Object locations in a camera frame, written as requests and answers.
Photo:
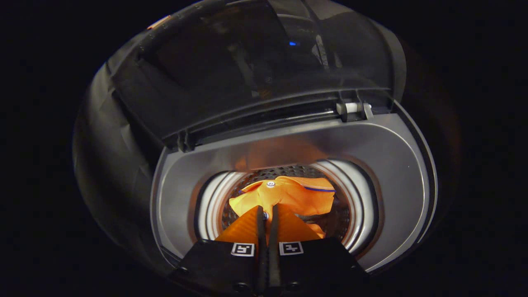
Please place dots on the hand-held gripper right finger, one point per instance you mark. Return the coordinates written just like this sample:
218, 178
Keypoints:
274, 255

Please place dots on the yellow polo shirt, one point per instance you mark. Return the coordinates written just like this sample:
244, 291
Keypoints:
288, 198

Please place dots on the grey washing machine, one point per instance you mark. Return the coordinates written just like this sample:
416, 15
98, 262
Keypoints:
392, 165

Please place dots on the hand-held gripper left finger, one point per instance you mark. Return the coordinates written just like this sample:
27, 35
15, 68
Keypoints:
260, 255

